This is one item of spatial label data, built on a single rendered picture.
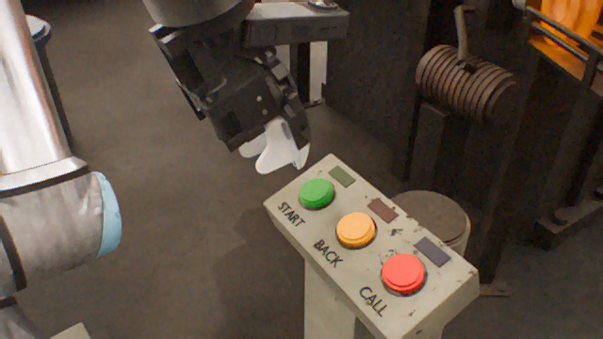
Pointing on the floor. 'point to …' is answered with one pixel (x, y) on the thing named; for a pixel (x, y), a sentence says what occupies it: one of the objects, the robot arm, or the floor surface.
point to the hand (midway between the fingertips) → (301, 154)
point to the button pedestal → (366, 266)
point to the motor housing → (455, 114)
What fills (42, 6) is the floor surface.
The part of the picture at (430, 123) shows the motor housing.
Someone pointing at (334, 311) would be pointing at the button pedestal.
